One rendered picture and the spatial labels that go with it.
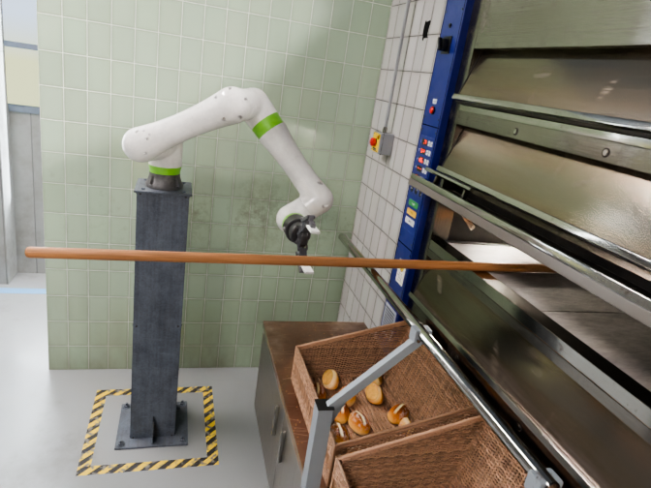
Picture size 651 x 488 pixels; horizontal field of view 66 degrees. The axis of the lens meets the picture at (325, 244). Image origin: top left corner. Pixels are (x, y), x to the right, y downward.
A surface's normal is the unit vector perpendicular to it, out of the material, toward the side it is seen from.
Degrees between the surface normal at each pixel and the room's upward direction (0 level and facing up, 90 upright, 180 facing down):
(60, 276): 90
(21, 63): 90
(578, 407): 70
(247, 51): 90
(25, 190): 90
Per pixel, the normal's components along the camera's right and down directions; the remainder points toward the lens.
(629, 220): -0.85, -0.37
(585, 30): -0.96, -0.06
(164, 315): 0.26, 0.34
